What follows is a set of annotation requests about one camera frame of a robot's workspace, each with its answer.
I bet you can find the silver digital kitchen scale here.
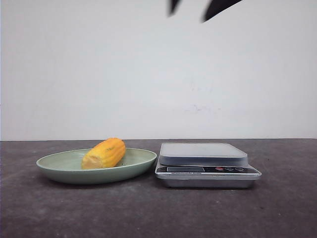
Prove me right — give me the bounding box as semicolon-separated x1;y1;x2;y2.
155;143;262;188

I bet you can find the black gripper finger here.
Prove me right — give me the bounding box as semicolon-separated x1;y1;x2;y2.
167;0;182;16
202;0;241;22

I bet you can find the green shallow plate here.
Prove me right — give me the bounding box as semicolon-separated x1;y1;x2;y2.
36;148;157;184

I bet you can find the yellow corn cob piece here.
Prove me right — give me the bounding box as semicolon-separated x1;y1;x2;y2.
81;138;126;170

